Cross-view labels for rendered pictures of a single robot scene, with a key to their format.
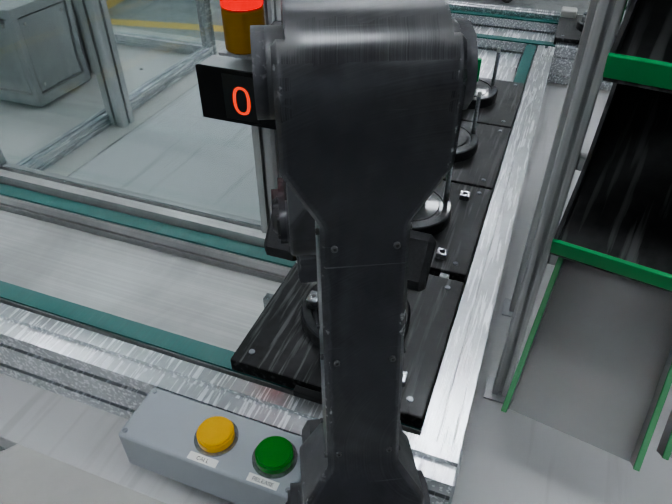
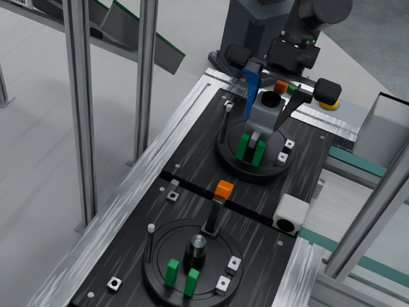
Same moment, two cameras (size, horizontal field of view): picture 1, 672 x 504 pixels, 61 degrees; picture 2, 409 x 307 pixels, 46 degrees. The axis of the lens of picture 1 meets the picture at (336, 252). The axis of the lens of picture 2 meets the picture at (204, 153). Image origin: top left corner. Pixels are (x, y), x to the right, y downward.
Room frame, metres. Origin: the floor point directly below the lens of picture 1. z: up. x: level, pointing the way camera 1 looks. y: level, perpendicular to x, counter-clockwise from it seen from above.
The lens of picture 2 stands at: (1.10, -0.16, 1.58)
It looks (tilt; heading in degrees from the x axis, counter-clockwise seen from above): 48 degrees down; 175
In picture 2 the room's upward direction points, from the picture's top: 12 degrees clockwise
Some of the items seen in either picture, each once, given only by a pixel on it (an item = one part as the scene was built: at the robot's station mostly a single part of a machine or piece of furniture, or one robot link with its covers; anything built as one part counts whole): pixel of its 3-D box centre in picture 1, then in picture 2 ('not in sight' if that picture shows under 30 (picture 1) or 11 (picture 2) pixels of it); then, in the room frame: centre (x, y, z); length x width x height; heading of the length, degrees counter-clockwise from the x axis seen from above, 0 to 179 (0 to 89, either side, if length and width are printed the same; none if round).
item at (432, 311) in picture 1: (355, 322); (252, 155); (0.53, -0.03, 0.96); 0.24 x 0.24 x 0.02; 69
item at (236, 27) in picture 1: (244, 27); not in sight; (0.71, 0.11, 1.28); 0.05 x 0.05 x 0.05
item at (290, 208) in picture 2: not in sight; (289, 215); (0.66, 0.03, 0.97); 0.05 x 0.05 x 0.04; 69
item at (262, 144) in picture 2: not in sight; (258, 153); (0.58, -0.03, 1.01); 0.01 x 0.01 x 0.05; 69
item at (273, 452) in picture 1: (274, 456); (295, 89); (0.34, 0.06, 0.96); 0.04 x 0.04 x 0.02
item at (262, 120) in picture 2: not in sight; (264, 116); (0.54, -0.03, 1.06); 0.08 x 0.04 x 0.07; 160
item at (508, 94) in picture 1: (467, 77); not in sight; (1.23, -0.29, 1.01); 0.24 x 0.24 x 0.13; 69
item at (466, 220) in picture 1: (409, 190); (195, 252); (0.77, -0.12, 1.01); 0.24 x 0.24 x 0.13; 69
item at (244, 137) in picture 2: not in sight; (242, 147); (0.57, -0.05, 1.01); 0.01 x 0.01 x 0.05; 69
